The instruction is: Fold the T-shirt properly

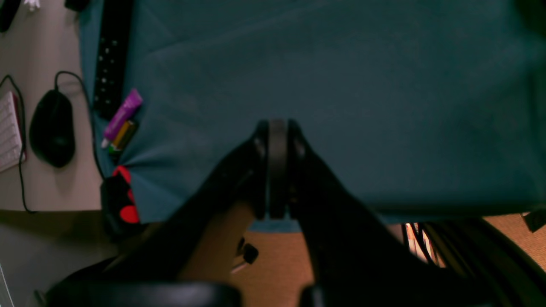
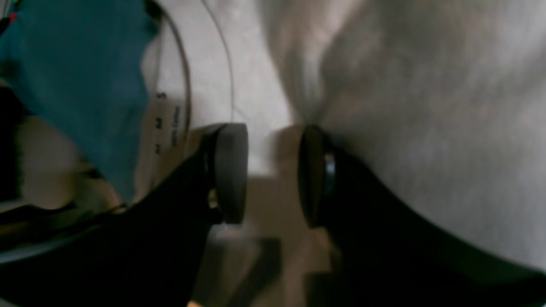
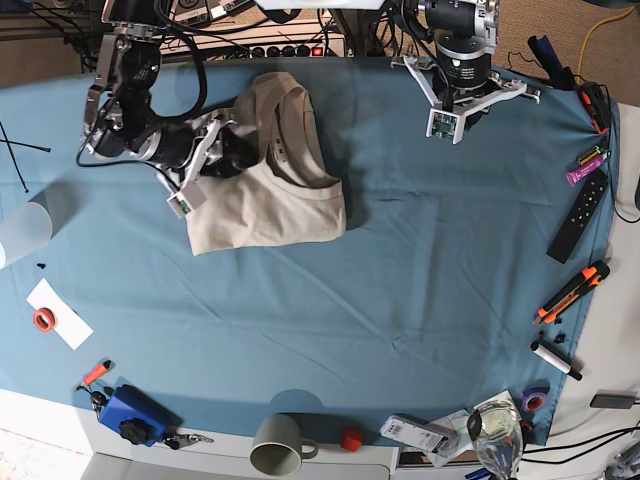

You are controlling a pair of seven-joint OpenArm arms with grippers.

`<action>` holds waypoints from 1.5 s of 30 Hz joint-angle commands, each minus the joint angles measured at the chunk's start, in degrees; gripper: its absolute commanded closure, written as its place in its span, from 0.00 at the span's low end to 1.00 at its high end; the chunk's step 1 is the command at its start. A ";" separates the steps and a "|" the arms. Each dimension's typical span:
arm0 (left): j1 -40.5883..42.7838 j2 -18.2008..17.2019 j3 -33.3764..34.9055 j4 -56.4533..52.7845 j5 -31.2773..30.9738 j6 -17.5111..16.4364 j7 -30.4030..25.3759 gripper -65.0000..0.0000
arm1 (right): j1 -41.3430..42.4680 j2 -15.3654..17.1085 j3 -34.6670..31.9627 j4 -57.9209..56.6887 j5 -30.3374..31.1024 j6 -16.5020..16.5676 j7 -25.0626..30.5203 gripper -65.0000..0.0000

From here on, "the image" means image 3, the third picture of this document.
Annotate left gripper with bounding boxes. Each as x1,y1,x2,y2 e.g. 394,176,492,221
391,55,541,144

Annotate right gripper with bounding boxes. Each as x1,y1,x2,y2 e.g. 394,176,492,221
167,110,259,219

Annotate beige T-shirt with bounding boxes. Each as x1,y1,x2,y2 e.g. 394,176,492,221
186,72,346,255

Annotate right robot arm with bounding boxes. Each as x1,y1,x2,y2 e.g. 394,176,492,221
79,1,259,218

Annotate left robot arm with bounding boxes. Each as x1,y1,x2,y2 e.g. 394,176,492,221
391,1,540,144

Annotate orange black pliers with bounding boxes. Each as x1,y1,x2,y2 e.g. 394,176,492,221
578,82,611,134

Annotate black power strip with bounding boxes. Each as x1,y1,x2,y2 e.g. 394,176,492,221
249,44,338,59

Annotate black remote control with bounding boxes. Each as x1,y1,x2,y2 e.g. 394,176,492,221
546,169,609,264

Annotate blue table cloth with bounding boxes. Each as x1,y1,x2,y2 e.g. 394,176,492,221
1,59,613,443

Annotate orange black utility knife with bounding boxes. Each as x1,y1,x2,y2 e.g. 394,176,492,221
533,260,610,325

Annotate frosted plastic cup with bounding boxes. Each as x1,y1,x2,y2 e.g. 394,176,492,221
1,202,53,268

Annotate black thin rods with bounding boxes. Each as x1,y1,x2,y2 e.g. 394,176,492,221
0,121,52,193

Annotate white paper sheet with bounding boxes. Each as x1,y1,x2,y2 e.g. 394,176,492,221
26,279,93,350

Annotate white black marker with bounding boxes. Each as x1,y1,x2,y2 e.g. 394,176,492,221
530,341,583,381

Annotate red tape roll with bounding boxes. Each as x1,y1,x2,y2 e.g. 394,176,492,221
32,307,58,333

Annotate orange marker pen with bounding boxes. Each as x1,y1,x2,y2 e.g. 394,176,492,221
76,360,112,391

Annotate blue box with knob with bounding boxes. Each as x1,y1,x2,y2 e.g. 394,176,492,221
99,384,172,447

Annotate purple tape roll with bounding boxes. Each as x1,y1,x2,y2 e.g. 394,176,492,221
521,389,547,412

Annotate metal keys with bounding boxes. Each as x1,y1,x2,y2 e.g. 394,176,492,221
163,433,214,450

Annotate beige ceramic mug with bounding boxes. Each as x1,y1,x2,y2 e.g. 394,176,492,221
249,414,319,477

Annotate clear wine glass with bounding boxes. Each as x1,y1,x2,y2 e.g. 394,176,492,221
467,400,524,480

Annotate small red cube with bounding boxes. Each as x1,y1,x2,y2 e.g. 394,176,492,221
340,427,363,452

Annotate black phone on table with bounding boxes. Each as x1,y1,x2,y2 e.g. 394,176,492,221
589,392,639,410

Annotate white barcode package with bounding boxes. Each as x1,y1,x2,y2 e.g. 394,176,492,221
379,415,451,453

